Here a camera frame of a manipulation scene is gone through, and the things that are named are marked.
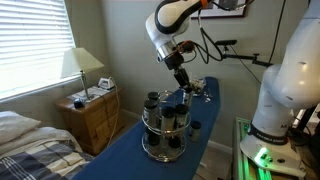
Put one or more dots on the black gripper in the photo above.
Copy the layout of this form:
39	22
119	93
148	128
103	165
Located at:
176	63

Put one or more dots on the aluminium robot base with green light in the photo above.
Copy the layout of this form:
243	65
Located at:
243	160

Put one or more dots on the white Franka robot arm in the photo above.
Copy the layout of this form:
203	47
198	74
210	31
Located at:
293	83

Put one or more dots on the clear plastic container of shells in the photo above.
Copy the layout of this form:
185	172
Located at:
199	86

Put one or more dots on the blue ironing board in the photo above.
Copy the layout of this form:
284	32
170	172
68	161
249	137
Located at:
126	156

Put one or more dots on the metal spoon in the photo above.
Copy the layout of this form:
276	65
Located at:
208	95

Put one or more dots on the white clothes iron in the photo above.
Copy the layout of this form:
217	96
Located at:
106	83

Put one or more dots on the papers on nightstand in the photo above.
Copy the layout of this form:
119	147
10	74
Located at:
95	91

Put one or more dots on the wooden nightstand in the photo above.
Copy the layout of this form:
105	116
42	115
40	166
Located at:
90	123

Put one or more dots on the small black alarm clock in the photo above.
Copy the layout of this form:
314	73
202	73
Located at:
78	104

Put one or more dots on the table lamp with cream shade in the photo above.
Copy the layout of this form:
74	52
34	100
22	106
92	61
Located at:
80	60

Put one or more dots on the white bed sheet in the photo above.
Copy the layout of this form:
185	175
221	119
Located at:
40	135

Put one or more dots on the white window blinds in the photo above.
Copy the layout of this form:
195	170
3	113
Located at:
33	40

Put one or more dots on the plaid blue bed blanket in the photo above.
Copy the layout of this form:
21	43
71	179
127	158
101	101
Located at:
33	163

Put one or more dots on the white pillow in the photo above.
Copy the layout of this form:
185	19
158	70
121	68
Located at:
13	125

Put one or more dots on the black external camera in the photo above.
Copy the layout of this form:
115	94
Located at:
226	42

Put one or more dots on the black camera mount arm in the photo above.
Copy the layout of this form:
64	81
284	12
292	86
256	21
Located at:
243	57

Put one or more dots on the black framed wall picture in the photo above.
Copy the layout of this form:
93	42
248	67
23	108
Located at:
230	9

